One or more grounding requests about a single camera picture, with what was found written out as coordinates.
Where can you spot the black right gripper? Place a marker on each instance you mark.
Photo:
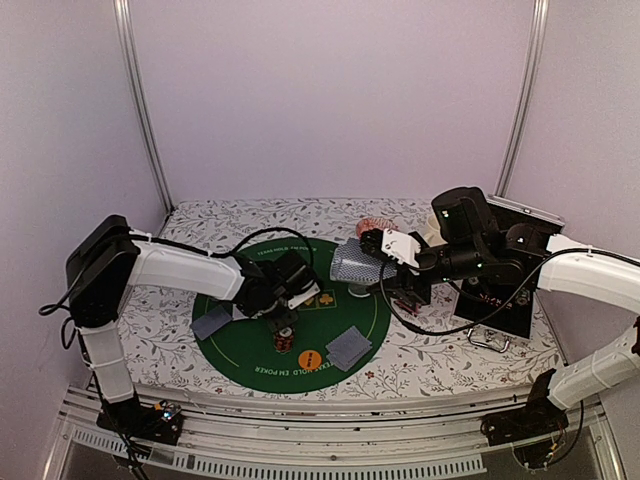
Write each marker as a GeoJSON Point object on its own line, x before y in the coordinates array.
{"type": "Point", "coordinates": [406, 288]}

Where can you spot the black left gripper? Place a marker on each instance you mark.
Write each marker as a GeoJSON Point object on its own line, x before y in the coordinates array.
{"type": "Point", "coordinates": [276, 324]}

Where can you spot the clear green dealer button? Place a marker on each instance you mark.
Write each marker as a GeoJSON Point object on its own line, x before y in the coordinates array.
{"type": "Point", "coordinates": [358, 291]}

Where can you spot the red chip stack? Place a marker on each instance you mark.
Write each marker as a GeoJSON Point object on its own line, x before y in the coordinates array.
{"type": "Point", "coordinates": [283, 343]}

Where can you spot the blue dealt card player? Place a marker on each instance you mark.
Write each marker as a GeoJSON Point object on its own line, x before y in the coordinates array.
{"type": "Point", "coordinates": [209, 323]}

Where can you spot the orange round blind button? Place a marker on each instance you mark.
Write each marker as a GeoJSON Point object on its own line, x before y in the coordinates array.
{"type": "Point", "coordinates": [310, 360]}

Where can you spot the blue patterned dealt card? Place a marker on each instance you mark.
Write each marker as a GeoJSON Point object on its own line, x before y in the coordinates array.
{"type": "Point", "coordinates": [347, 356]}

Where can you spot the three of spades card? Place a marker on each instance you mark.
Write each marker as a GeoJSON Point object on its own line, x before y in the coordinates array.
{"type": "Point", "coordinates": [237, 315]}

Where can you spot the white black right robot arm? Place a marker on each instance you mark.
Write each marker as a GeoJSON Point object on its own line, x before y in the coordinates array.
{"type": "Point", "coordinates": [523, 257]}

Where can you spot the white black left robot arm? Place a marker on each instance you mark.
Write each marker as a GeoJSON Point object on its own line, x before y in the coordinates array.
{"type": "Point", "coordinates": [115, 257]}

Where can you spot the red black triangle token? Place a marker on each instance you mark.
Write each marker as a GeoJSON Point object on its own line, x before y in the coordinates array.
{"type": "Point", "coordinates": [410, 308]}

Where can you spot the cream ceramic mug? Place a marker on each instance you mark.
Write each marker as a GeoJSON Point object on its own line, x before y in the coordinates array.
{"type": "Point", "coordinates": [433, 234]}

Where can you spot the floral white tablecloth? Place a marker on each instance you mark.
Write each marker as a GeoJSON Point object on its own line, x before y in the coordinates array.
{"type": "Point", "coordinates": [161, 349]}

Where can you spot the red patterned small bowl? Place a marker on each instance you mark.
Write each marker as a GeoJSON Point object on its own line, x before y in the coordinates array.
{"type": "Point", "coordinates": [371, 223]}

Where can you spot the round green poker mat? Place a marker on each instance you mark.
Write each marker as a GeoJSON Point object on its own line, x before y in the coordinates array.
{"type": "Point", "coordinates": [241, 358]}

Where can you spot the aluminium poker chip case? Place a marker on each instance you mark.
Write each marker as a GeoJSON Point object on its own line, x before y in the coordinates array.
{"type": "Point", "coordinates": [492, 322]}

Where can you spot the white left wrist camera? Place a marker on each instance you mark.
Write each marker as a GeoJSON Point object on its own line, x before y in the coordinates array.
{"type": "Point", "coordinates": [303, 297]}

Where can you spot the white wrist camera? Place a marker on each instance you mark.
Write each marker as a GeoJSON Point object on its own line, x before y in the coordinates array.
{"type": "Point", "coordinates": [400, 247]}
{"type": "Point", "coordinates": [303, 297]}

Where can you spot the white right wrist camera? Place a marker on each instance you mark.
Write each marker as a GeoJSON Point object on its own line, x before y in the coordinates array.
{"type": "Point", "coordinates": [400, 247]}

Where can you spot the aluminium front rail frame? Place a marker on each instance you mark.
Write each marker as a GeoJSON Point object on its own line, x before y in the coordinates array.
{"type": "Point", "coordinates": [239, 437]}

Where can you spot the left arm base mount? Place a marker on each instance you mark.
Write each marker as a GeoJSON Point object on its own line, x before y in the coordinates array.
{"type": "Point", "coordinates": [160, 423]}

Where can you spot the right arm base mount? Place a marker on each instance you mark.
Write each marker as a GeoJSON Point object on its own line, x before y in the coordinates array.
{"type": "Point", "coordinates": [526, 423]}

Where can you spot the right aluminium frame post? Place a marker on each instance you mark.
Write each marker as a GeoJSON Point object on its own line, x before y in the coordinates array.
{"type": "Point", "coordinates": [532, 62]}

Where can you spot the aluminium frame post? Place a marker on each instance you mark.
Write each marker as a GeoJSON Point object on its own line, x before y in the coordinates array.
{"type": "Point", "coordinates": [124, 25]}
{"type": "Point", "coordinates": [532, 62]}

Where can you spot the left aluminium frame post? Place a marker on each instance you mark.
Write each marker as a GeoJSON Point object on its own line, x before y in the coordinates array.
{"type": "Point", "coordinates": [124, 25]}

